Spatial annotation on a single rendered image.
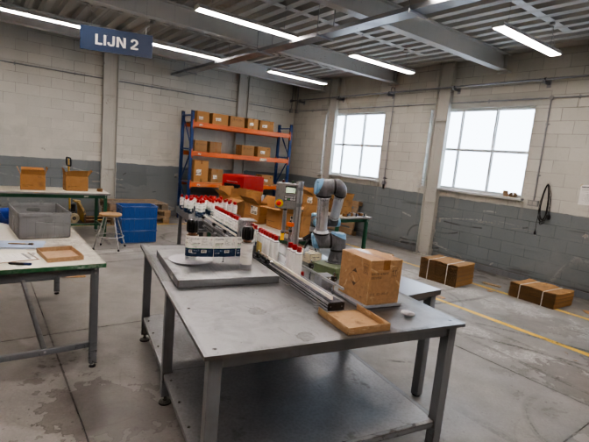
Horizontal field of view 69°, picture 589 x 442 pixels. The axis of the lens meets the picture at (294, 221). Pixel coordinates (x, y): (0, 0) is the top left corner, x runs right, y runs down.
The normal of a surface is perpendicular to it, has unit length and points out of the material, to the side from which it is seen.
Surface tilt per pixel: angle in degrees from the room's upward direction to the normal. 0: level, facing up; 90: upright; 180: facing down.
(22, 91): 90
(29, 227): 90
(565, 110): 90
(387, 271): 90
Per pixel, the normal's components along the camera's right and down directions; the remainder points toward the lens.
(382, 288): 0.47, 0.17
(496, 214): -0.81, 0.01
